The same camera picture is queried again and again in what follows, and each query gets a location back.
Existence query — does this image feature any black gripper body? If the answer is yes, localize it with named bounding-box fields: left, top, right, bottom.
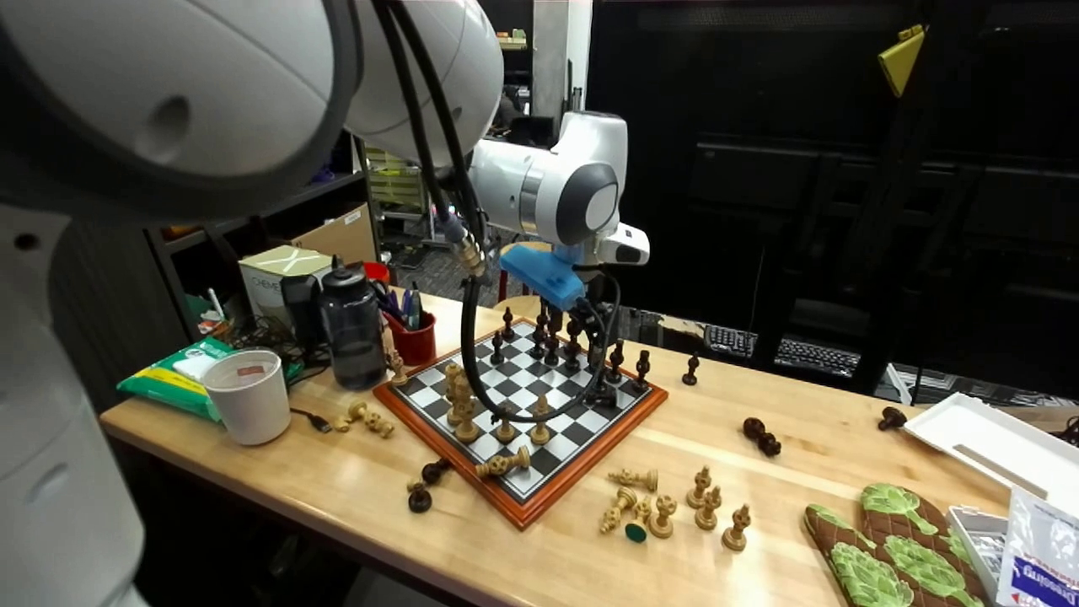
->
left=564, top=279, right=623, bottom=353

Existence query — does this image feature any wooden framed chessboard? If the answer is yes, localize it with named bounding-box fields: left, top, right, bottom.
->
left=369, top=317, right=672, bottom=534

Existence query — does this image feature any red pen cup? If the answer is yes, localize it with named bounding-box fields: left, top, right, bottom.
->
left=385, top=309, right=437, bottom=370

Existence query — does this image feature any black keyboard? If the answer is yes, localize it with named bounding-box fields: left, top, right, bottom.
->
left=700, top=321, right=863, bottom=380

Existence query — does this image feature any brown cardboard box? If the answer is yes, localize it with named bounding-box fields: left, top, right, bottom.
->
left=288, top=205, right=380, bottom=270

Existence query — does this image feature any large black cabinet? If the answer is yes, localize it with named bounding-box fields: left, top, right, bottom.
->
left=585, top=0, right=1079, bottom=398

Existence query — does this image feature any white and green box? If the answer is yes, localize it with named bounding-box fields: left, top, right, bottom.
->
left=235, top=244, right=338, bottom=341

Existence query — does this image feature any brown green oven mitt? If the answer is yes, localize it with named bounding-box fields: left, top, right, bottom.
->
left=803, top=504, right=919, bottom=607
left=856, top=481, right=994, bottom=607

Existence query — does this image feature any white foam tray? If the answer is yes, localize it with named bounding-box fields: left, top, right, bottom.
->
left=899, top=389, right=1079, bottom=520

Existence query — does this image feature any yellow triangular sign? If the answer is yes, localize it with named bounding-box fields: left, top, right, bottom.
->
left=875, top=22, right=930, bottom=102

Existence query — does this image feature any clear plastic container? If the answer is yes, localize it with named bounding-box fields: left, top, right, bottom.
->
left=942, top=504, right=1014, bottom=599

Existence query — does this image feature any green wipes packet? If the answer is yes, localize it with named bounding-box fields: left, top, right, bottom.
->
left=113, top=335, right=244, bottom=427

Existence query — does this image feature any clear bag with blue print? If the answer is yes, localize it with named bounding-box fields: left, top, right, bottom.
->
left=994, top=487, right=1079, bottom=607

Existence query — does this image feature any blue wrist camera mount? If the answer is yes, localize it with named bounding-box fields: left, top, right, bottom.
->
left=500, top=244, right=592, bottom=317

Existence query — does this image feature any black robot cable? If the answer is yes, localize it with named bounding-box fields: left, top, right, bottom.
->
left=373, top=0, right=623, bottom=427

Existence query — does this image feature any small black cord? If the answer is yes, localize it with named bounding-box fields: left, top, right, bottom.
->
left=287, top=405, right=333, bottom=434

